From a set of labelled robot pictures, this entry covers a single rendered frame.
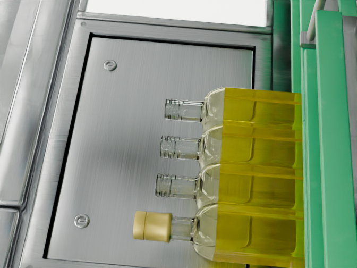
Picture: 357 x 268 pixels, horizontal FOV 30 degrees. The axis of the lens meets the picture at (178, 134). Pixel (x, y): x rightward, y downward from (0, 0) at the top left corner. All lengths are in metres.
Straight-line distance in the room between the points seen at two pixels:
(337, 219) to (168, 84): 0.48
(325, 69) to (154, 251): 0.35
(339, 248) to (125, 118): 0.48
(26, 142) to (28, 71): 0.14
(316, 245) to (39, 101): 0.52
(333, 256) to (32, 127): 0.55
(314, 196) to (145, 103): 0.38
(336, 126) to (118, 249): 0.36
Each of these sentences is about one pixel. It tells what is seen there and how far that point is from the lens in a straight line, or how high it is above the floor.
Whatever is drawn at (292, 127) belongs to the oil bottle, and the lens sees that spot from 0.87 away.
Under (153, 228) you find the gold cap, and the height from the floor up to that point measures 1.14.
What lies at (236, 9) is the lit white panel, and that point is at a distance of 1.19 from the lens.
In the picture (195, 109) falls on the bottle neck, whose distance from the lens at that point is 0.88.
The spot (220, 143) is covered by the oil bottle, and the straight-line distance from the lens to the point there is 0.84.
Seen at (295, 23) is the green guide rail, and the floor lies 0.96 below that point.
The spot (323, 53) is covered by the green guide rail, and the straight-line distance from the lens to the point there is 0.80.
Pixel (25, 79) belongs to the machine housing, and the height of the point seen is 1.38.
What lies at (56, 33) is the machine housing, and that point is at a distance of 1.16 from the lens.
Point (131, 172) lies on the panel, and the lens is 0.99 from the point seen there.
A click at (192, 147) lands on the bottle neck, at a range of 0.85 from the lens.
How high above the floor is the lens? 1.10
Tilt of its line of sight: 1 degrees up
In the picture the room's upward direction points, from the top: 85 degrees counter-clockwise
